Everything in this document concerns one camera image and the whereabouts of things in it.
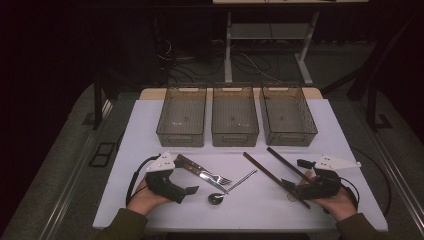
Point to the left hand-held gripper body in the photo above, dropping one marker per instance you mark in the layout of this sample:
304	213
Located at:
163	186

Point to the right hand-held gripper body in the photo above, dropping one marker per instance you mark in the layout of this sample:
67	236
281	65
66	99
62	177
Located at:
323	186

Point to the steel spoon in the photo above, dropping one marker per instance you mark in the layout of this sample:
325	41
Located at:
216	199

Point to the clear brown plastic bin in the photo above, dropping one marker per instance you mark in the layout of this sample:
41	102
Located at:
234	113
182	113
286	113

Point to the person's left hand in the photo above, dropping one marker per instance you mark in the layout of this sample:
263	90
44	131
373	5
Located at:
143	200

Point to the person's right hand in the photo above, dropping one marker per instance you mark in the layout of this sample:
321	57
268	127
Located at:
338	206

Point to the white table mat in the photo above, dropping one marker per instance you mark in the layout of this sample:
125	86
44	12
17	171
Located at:
253	213

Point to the black metal stand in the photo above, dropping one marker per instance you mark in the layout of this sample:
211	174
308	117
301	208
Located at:
97	100
371	83

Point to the aluminium rail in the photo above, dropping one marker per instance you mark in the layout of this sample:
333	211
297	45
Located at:
78	166
396	173

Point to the white metal desk frame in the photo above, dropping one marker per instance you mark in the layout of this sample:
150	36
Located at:
228	50

